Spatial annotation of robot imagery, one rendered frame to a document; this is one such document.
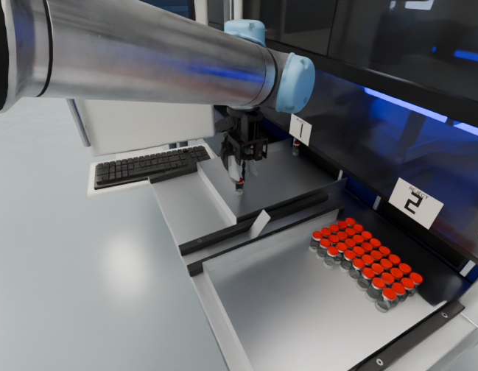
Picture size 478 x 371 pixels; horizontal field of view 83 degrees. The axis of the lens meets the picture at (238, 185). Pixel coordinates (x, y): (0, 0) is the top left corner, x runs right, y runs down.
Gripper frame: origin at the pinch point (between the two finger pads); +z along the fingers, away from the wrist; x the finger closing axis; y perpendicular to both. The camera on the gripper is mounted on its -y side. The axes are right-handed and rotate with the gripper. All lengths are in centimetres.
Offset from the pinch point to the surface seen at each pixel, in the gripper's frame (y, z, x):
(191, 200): -2.7, 5.5, -12.5
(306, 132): 1.6, -9.1, 19.2
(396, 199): 29.6, -7.4, 19.3
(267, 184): 0.6, 5.1, 9.0
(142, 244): -78, 94, -28
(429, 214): 35.8, -8.6, 19.3
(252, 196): 3.4, 5.2, 2.4
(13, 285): -80, 94, -97
